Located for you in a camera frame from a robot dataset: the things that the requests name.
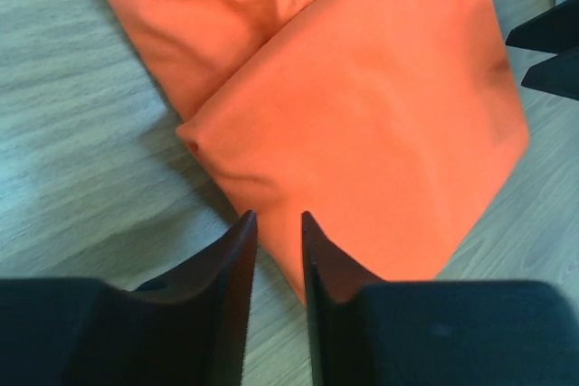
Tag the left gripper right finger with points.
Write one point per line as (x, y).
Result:
(363, 330)

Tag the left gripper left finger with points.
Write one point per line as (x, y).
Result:
(187, 326)

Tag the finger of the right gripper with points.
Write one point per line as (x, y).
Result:
(555, 30)
(557, 75)

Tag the orange t shirt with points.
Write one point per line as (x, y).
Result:
(394, 122)

